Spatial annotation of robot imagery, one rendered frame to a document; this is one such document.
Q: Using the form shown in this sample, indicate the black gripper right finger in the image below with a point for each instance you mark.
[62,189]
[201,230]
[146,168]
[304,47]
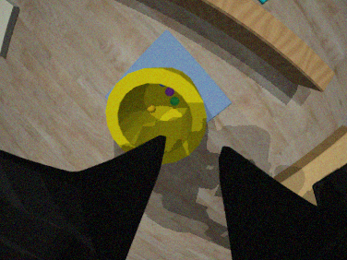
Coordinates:
[268,221]

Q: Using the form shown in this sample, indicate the yellow cup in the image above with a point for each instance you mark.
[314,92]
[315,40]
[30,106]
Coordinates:
[131,125]

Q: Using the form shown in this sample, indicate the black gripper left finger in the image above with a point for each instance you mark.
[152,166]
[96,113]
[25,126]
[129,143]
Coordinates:
[102,205]

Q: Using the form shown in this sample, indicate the purple marble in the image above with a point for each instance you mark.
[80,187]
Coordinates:
[169,92]

